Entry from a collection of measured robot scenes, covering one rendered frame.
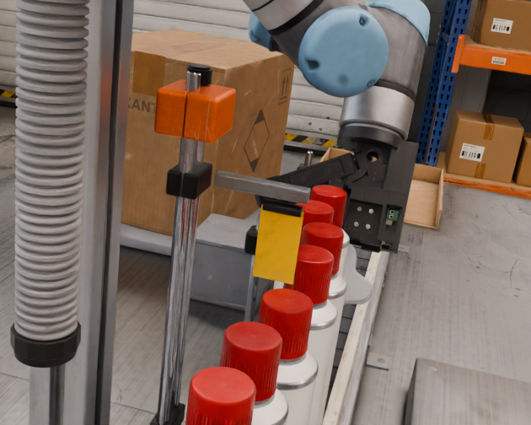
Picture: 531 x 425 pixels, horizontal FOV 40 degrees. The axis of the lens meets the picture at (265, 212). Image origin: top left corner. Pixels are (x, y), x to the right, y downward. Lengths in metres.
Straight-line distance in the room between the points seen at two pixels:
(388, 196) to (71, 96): 0.46
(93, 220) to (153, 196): 0.65
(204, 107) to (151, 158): 0.65
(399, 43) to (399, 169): 0.13
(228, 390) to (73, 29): 0.18
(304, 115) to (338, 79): 4.24
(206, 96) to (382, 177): 0.35
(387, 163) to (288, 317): 0.36
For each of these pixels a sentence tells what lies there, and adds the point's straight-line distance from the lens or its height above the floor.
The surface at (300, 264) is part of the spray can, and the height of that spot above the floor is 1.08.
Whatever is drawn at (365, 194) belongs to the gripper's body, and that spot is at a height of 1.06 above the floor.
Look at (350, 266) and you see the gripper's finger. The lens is 0.75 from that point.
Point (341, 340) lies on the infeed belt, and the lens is 0.84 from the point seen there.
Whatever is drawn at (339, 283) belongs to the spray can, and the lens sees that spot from 0.58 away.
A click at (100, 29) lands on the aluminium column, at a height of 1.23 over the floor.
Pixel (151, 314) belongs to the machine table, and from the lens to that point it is 0.95.
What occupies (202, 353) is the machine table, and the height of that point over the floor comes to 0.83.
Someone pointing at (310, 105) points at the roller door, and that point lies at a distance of 4.83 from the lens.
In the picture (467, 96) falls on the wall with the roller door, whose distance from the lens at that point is 4.93.
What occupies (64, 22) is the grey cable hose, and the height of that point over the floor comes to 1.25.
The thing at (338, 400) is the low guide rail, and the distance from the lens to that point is 0.68.
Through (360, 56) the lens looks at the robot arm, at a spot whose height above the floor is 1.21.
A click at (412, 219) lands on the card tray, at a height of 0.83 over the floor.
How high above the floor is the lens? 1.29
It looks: 20 degrees down
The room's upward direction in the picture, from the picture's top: 8 degrees clockwise
